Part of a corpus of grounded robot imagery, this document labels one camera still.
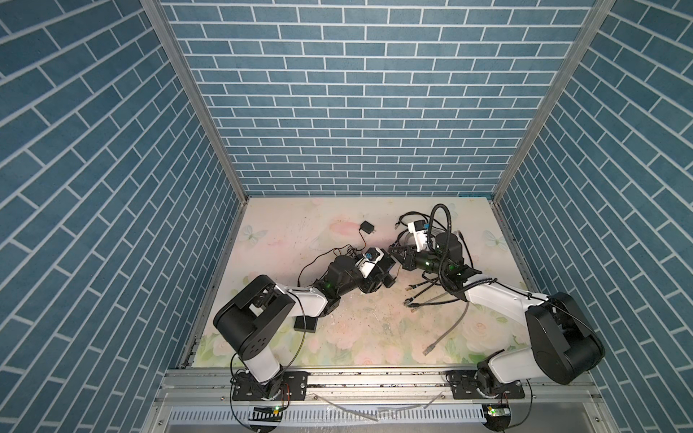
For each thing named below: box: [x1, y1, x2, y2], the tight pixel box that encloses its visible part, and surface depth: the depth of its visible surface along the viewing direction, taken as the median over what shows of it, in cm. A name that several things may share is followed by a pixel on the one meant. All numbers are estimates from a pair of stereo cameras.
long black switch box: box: [293, 315, 319, 333], surface depth 85 cm
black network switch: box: [380, 271, 397, 289], surface depth 94 cm
